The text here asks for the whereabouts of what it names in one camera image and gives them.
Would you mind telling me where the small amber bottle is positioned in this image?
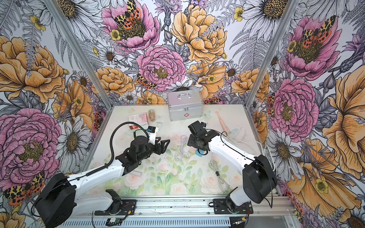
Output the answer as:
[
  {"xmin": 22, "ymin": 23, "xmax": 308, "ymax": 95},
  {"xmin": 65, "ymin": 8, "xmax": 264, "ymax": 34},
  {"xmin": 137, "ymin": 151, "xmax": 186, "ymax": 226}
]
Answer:
[{"xmin": 148, "ymin": 109, "xmax": 156, "ymax": 122}]

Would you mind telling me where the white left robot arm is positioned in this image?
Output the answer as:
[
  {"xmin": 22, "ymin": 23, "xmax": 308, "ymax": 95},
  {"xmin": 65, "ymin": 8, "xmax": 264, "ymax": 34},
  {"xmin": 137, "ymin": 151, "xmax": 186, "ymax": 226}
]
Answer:
[{"xmin": 33, "ymin": 126, "xmax": 170, "ymax": 228}]

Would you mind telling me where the pink electric toothbrush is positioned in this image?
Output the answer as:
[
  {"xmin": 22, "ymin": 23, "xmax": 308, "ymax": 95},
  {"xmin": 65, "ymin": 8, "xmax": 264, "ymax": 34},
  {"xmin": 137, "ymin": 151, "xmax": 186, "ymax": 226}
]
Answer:
[{"xmin": 215, "ymin": 112, "xmax": 229, "ymax": 136}]

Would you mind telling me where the teal power strip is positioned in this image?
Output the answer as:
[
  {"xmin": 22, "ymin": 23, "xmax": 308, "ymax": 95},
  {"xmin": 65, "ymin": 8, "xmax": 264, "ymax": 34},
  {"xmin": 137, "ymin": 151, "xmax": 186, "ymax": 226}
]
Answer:
[{"xmin": 195, "ymin": 149, "xmax": 203, "ymax": 157}]

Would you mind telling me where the white tube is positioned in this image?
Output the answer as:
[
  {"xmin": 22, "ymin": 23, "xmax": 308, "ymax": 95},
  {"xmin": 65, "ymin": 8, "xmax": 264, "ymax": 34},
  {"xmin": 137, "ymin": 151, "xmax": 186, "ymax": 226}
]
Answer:
[{"xmin": 131, "ymin": 171, "xmax": 143, "ymax": 177}]

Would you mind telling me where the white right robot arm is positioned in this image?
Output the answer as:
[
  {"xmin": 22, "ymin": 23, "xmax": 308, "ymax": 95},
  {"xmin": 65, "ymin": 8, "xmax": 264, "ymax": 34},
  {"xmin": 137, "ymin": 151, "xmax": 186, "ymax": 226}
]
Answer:
[{"xmin": 187, "ymin": 121, "xmax": 278, "ymax": 213}]

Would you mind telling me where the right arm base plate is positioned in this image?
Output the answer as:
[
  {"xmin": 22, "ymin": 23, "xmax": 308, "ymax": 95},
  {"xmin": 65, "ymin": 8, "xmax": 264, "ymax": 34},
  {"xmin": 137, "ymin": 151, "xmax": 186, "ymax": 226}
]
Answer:
[{"xmin": 208, "ymin": 199, "xmax": 253, "ymax": 215}]

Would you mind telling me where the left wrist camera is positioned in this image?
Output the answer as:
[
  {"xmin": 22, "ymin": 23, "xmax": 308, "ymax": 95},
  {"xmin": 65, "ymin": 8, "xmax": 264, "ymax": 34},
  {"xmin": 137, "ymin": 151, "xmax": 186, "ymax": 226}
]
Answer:
[{"xmin": 146, "ymin": 126, "xmax": 158, "ymax": 145}]

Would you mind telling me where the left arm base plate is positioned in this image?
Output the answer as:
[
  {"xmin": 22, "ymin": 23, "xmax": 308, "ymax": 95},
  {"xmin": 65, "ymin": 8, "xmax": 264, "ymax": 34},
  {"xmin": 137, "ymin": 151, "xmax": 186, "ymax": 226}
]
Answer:
[{"xmin": 94, "ymin": 199, "xmax": 136, "ymax": 216}]

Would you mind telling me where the red white medicine box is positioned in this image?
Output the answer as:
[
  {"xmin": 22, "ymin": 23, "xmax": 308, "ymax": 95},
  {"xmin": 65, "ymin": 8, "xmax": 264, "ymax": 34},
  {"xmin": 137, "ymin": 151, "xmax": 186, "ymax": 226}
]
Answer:
[{"xmin": 128, "ymin": 113, "xmax": 148, "ymax": 130}]

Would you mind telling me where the aluminium rail frame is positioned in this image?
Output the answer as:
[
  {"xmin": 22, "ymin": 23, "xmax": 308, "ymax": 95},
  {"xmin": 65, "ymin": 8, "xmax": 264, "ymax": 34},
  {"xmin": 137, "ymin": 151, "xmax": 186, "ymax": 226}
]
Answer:
[{"xmin": 59, "ymin": 195, "xmax": 300, "ymax": 228}]

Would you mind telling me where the white charging cable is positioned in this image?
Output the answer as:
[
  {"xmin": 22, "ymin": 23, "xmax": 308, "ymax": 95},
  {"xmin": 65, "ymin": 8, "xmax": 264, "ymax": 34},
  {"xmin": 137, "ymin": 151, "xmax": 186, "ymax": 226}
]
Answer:
[{"xmin": 207, "ymin": 158, "xmax": 229, "ymax": 192}]

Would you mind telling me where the white usb cable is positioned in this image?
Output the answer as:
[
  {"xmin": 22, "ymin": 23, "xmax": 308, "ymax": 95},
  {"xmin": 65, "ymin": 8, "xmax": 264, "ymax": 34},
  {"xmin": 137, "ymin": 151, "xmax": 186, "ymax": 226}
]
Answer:
[{"xmin": 173, "ymin": 134, "xmax": 190, "ymax": 162}]

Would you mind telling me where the white power strip cord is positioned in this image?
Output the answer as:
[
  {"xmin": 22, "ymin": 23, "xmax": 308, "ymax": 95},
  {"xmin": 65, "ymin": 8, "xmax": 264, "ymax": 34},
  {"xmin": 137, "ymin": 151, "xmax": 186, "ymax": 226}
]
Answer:
[{"xmin": 225, "ymin": 126, "xmax": 276, "ymax": 172}]

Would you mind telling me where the silver first aid case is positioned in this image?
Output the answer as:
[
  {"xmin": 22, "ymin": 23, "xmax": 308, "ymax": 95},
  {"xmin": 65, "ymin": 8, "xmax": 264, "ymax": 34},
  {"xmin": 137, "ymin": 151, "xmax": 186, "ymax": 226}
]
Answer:
[{"xmin": 167, "ymin": 90, "xmax": 203, "ymax": 121}]

